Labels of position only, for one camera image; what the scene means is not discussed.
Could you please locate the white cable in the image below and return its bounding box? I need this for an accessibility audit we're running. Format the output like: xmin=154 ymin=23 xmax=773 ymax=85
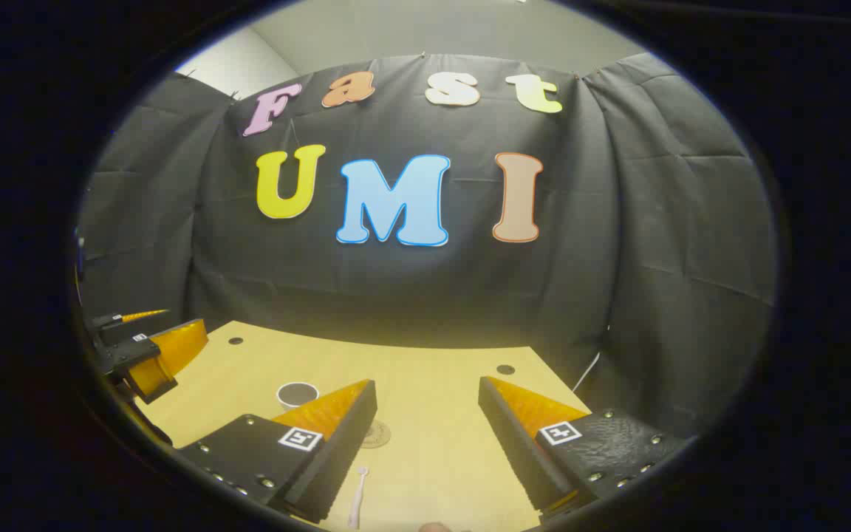
xmin=572 ymin=325 xmax=611 ymax=394

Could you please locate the round wooden coaster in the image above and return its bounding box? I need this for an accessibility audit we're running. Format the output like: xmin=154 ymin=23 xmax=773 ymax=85
xmin=358 ymin=420 xmax=392 ymax=449

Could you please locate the white toothbrush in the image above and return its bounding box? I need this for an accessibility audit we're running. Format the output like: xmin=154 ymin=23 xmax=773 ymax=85
xmin=347 ymin=465 xmax=369 ymax=530

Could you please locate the white cup with wooden handle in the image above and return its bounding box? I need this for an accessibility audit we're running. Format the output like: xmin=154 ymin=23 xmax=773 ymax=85
xmin=276 ymin=382 xmax=320 ymax=412

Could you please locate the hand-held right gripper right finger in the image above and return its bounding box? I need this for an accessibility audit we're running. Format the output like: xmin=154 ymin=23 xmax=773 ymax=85
xmin=478 ymin=375 xmax=697 ymax=519

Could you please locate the black backdrop cloth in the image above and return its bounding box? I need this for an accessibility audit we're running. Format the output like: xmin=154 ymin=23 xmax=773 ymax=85
xmin=77 ymin=53 xmax=777 ymax=437

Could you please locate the wooden desktop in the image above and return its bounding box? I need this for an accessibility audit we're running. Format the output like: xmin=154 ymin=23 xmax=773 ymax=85
xmin=135 ymin=319 xmax=592 ymax=532

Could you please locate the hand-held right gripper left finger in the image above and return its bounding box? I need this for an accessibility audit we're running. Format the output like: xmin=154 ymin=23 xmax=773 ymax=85
xmin=178 ymin=379 xmax=378 ymax=525

